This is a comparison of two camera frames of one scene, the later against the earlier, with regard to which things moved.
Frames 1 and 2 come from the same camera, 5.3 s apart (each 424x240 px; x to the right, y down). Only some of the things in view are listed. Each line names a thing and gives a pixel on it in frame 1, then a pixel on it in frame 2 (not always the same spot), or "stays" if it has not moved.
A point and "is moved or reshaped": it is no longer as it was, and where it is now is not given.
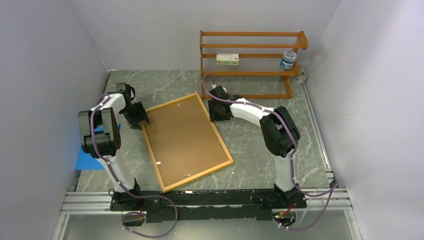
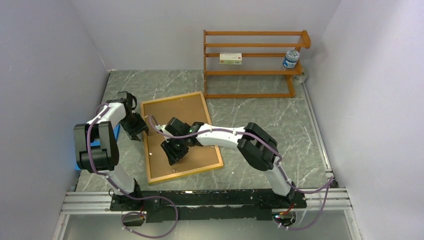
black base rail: (209, 206) stays
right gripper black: (213, 116) → (173, 156)
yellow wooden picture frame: (213, 170) → (185, 174)
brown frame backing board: (185, 144) is moved or reshaped
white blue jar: (288, 60) stays
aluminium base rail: (98, 204) stays
